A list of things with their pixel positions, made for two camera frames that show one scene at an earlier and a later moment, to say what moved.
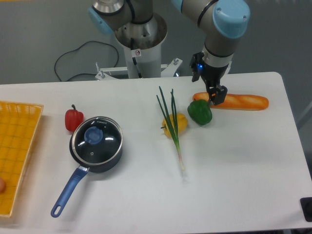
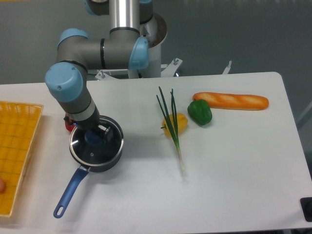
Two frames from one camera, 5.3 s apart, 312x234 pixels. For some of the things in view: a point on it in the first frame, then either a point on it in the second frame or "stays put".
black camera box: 196,65 to 68,120
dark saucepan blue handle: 96,145 stays put
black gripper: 212,76 to 91,124
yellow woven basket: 19,124 stays put
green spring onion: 171,118 stays put
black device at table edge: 306,204 stays put
